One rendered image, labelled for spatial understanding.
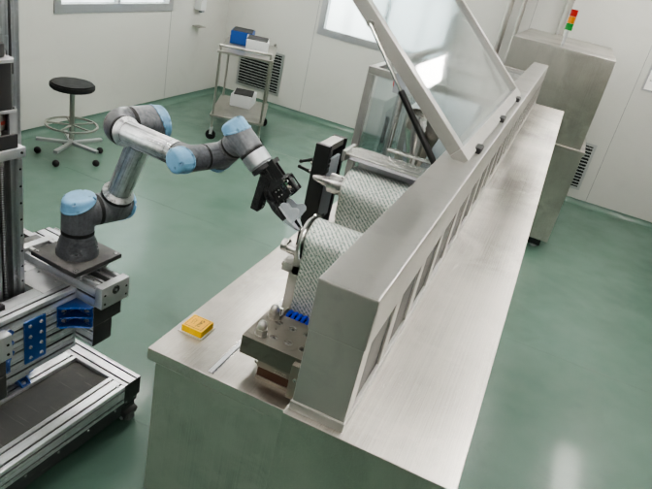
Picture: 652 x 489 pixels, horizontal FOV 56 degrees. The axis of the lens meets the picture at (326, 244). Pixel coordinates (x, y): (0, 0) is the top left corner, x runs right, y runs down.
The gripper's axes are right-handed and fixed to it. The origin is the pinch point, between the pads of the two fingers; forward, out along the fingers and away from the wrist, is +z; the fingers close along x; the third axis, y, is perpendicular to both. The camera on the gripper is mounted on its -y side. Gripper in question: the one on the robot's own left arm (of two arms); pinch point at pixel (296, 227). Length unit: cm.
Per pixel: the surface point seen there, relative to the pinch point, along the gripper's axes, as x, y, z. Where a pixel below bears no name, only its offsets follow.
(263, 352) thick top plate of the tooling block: -24.9, -15.9, 22.8
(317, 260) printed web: -5.2, 2.9, 11.1
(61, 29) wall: 276, -255, -244
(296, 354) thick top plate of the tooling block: -23.5, -8.0, 27.8
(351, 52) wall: 551, -144, -116
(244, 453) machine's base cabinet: -31, -38, 45
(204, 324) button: -14.5, -37.7, 8.9
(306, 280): -5.2, -4.3, 14.4
